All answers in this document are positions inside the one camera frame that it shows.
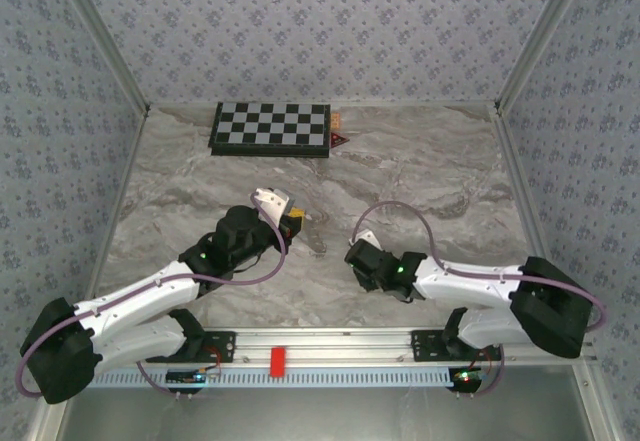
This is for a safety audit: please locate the black grey chessboard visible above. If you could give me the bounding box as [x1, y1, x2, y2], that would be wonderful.
[208, 101, 332, 160]

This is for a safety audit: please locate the slotted grey cable duct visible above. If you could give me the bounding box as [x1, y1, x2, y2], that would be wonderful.
[92, 366, 451, 388]

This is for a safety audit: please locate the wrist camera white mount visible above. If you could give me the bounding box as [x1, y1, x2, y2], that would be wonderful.
[353, 228, 382, 248]
[252, 187, 292, 223]

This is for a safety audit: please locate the red plastic block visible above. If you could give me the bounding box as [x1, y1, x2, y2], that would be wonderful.
[269, 345, 287, 378]

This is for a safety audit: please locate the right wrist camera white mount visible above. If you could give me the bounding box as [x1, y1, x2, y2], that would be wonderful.
[353, 228, 382, 248]

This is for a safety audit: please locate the grey metal sheet panel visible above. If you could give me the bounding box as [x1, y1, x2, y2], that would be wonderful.
[29, 365, 616, 441]

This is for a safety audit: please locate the aluminium frame post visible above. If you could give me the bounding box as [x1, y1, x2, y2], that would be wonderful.
[494, 0, 596, 115]
[49, 0, 151, 115]

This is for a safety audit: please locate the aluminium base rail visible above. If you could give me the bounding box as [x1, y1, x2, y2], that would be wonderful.
[94, 325, 599, 367]

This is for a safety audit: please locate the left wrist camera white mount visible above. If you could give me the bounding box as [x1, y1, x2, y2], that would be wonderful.
[252, 187, 292, 223]

